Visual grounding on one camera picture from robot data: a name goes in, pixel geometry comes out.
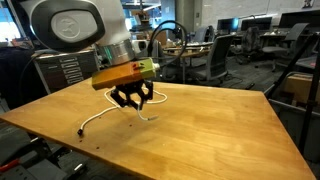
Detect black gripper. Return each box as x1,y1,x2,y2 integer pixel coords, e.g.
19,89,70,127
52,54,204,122
109,79,155,112

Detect white rope with black end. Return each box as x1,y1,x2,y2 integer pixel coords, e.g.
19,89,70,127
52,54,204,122
77,87,169,136

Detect grey padded office chair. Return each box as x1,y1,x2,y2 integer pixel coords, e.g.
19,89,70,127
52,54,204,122
150,39,168,82

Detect grey labelled drawer cabinet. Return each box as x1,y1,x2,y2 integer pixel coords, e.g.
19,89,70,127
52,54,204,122
33,49,101,95

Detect cluttered wooden desk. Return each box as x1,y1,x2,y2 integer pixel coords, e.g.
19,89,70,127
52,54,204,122
162,41,214,84

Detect grey mesh office chair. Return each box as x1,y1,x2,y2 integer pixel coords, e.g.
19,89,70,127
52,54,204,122
186,34,236,88

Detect black computer monitor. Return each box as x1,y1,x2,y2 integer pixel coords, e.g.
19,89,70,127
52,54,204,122
216,18,240,33
240,16,273,32
278,9,320,29

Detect dark office chair with jacket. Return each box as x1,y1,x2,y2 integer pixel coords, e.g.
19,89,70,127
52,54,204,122
240,26,264,64

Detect grey bin with cardboard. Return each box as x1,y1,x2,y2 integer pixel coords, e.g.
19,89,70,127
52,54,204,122
268,71,320,164

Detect black tripod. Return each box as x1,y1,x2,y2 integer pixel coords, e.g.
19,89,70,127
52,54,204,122
266,31,320,156

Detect tan and green wrist camera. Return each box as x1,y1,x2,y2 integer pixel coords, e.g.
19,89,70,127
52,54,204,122
91,57,162,91

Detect black camera cable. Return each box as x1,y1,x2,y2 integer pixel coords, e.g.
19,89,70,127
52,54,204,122
146,20,190,69

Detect orange-handled black clamp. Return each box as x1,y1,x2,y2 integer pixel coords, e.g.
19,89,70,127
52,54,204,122
0,138,69,174

